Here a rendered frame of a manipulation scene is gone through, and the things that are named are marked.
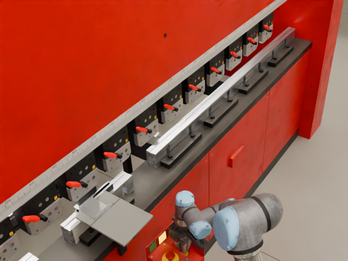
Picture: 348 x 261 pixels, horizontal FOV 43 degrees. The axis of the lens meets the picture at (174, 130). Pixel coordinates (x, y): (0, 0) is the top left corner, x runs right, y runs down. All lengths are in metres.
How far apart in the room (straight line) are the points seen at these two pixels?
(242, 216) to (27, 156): 0.71
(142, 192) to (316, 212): 1.54
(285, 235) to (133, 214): 1.48
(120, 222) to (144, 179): 0.41
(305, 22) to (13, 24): 2.44
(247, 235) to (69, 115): 0.73
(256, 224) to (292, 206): 1.93
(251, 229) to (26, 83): 0.80
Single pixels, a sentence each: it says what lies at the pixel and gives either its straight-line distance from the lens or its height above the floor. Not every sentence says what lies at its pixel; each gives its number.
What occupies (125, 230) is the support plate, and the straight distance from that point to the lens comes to 1.77.
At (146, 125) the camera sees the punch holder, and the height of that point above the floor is 1.18.
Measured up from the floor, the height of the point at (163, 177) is 0.88.
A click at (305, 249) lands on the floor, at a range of 3.03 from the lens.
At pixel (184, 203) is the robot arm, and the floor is 1.08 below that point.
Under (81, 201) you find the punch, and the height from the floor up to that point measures 1.04.
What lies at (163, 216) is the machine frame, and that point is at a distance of 2.18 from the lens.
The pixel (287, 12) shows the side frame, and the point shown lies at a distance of 3.43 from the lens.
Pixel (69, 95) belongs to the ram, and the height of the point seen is 1.54.
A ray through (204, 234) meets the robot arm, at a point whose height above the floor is 1.01.
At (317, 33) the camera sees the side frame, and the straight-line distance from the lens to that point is 3.40.
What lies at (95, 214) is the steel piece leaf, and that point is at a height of 1.00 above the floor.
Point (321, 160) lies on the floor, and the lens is 3.67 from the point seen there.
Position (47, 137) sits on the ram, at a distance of 1.54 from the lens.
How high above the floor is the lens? 2.33
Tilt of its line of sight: 37 degrees down
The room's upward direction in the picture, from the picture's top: 4 degrees counter-clockwise
